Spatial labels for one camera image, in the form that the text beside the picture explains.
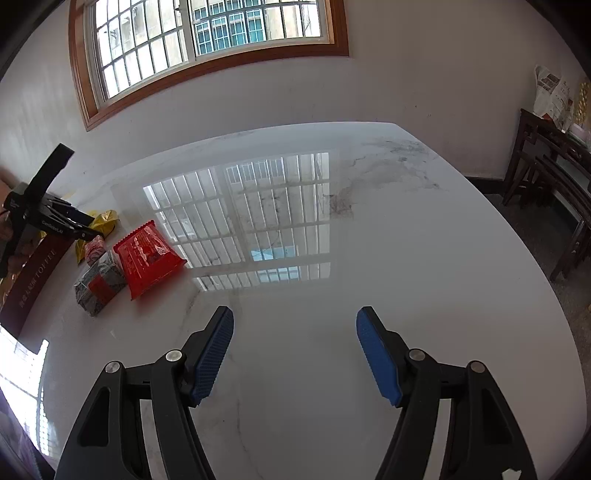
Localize pink white patterned packet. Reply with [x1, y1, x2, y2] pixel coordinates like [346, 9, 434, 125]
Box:
[84, 235, 106, 266]

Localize yellow snack bag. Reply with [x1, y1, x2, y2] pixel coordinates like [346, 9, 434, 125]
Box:
[74, 209, 119, 265]

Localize dark grey snack packet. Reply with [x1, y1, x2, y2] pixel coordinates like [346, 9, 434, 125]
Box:
[74, 250, 127, 317]

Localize red snack packet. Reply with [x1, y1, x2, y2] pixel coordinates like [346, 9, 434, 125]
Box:
[113, 220, 187, 300]

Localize red gold tin box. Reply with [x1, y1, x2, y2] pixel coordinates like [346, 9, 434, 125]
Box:
[1, 235, 74, 338]

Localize wooden framed window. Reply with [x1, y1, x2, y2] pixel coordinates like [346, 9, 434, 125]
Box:
[68, 1, 349, 130]

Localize dark wooden side table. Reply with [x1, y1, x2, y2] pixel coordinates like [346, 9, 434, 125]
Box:
[503, 109, 590, 281]

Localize papers on side table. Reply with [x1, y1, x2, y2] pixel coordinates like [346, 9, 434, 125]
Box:
[533, 65, 590, 146]

